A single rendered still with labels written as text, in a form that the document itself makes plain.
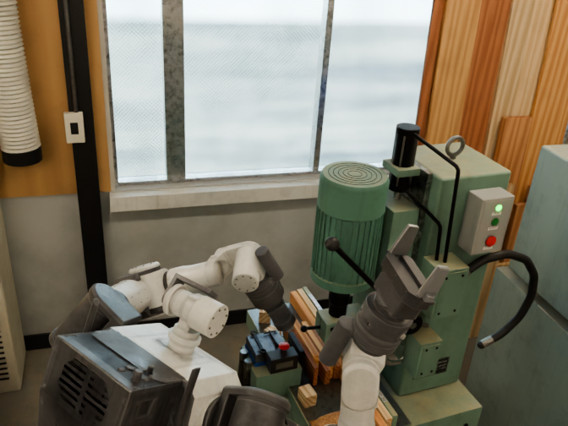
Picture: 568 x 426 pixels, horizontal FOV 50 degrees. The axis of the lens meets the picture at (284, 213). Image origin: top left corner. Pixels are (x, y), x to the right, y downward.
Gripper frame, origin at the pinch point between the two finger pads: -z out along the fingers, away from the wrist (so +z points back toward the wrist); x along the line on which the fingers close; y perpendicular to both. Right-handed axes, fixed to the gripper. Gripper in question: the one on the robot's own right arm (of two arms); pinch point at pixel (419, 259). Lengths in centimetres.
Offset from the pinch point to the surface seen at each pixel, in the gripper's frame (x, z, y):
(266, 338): 47, 68, 11
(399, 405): 30, 75, 52
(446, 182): 43, 7, 36
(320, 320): 45, 58, 23
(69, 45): 178, 46, -46
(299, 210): 174, 103, 77
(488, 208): 37, 9, 47
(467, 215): 41, 14, 46
